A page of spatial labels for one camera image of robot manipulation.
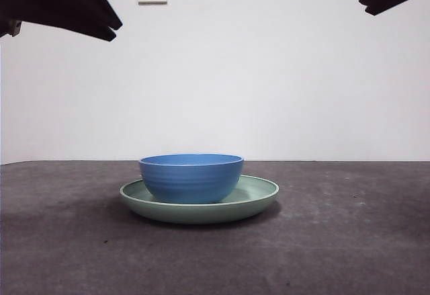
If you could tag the blue ribbed bowl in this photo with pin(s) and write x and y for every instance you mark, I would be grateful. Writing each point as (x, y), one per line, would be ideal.
(191, 180)

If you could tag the green round plate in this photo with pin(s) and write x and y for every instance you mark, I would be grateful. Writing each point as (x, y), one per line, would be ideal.
(198, 213)

